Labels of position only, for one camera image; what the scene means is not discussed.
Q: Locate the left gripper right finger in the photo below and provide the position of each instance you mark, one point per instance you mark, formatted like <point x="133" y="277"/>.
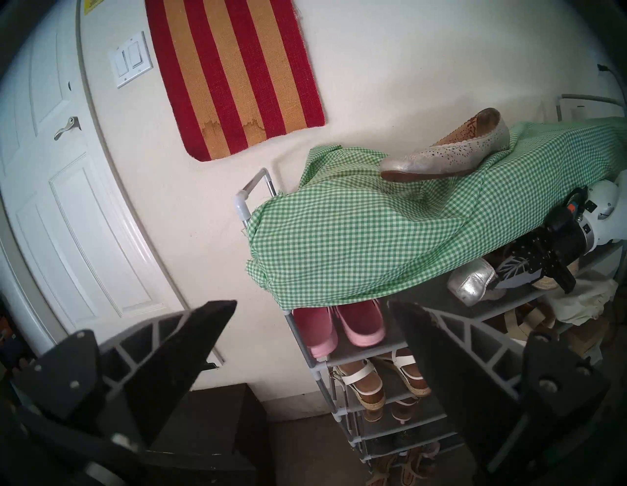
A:
<point x="441" y="352"/>

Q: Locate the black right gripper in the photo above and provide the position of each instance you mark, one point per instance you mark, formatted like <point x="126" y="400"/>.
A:
<point x="563" y="240"/>

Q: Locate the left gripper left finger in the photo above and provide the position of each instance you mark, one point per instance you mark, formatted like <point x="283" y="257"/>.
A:
<point x="161" y="362"/>

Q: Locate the silver perforated shoe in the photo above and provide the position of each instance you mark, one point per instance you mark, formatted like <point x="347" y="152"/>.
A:
<point x="441" y="161"/>
<point x="470" y="284"/>

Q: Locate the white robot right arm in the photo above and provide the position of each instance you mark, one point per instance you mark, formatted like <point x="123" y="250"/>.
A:
<point x="607" y="206"/>

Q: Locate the grey metal shoe rack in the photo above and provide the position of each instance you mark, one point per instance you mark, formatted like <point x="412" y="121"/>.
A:
<point x="242" y="202"/>

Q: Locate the white platform sandal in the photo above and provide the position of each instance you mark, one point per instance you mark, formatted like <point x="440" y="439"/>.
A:
<point x="514" y="323"/>

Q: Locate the brown cardboard shoebox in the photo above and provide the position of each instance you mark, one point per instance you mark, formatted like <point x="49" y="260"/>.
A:
<point x="588" y="340"/>

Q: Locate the green gingham cloth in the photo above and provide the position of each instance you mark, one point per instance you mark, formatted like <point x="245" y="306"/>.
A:
<point x="367" y="235"/>

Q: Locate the white door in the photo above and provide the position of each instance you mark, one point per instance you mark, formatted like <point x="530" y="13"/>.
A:
<point x="73" y="220"/>

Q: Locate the yellow warning sticker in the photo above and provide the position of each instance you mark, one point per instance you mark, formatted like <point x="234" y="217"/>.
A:
<point x="92" y="5"/>

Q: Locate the red yellow striped wall rug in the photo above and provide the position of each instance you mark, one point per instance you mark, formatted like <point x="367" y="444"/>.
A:
<point x="235" y="73"/>

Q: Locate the white light switch plate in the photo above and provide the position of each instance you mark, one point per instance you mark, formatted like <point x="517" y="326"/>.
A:
<point x="130" y="61"/>

